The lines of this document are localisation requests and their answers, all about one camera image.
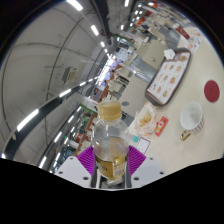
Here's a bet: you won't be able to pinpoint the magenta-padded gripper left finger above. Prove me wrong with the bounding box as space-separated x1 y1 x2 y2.
54 145 98 188

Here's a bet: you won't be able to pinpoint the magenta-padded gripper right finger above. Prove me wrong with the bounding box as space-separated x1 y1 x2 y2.
125 145 166 189

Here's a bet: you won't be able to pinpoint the clear bottle with tan cap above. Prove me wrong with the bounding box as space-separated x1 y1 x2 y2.
91 100 131 182

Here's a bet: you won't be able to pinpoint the white paper receipt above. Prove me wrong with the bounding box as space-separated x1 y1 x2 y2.
135 136 153 155

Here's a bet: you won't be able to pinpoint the paper wrapper with fries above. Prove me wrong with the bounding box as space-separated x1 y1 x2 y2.
134 101 158 137

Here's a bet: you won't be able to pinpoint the small red sauce packet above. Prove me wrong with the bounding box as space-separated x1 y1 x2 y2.
154 116 169 138

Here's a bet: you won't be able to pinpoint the beige chair with round hole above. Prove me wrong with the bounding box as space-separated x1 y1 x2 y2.
136 41 168 73
116 79 148 114

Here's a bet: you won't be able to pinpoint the ceiling air conditioner unit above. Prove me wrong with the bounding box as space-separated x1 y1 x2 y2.
62 66 79 83

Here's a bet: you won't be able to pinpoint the brown food tray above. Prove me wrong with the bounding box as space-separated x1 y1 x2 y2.
144 48 193 107

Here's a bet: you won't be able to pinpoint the flat round red coaster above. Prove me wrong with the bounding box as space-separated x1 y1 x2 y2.
203 79 221 103

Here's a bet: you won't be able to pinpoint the white paper napkin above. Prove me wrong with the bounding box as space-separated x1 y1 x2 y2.
162 48 177 61

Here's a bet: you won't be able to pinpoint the ceiling lights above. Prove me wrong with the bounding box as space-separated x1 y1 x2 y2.
0 0 134 168

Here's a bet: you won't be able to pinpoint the colourful printed leaflet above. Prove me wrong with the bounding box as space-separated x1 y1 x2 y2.
187 33 203 54

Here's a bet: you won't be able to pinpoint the white mug with gold handle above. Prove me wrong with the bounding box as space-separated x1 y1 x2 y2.
179 101 204 142

